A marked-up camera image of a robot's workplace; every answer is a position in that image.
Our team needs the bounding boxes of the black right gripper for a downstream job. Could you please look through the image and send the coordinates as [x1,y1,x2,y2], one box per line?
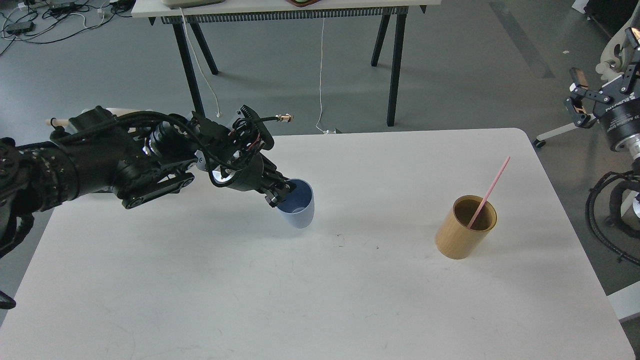
[564,27,640,152]

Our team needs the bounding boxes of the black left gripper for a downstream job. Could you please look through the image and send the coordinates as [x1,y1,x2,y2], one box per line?
[211,153,298,208]

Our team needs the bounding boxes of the blue plastic cup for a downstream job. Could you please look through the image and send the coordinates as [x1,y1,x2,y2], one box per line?
[276,178,314,229]

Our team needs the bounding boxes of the pink chopstick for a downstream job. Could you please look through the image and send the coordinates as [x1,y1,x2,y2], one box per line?
[466,156,511,230]

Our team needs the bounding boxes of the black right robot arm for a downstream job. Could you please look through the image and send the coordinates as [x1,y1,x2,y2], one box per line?
[564,25,640,266]

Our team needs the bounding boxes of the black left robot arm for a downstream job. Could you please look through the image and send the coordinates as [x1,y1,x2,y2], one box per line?
[0,105,297,256]

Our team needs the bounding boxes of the wooden cylindrical holder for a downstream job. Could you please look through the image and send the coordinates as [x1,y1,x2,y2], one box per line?
[435,194,498,260]

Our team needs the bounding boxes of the white background table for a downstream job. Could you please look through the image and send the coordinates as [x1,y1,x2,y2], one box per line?
[130,0,442,128]

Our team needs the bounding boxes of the white hanging cable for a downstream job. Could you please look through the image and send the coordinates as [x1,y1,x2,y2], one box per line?
[316,18,337,135]
[180,7,223,118]

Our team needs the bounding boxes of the black wire rack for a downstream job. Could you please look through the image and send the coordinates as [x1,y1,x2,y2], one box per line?
[94,186,118,194]

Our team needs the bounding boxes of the floor cables and adapters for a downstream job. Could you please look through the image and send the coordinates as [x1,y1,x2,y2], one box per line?
[0,0,135,53]

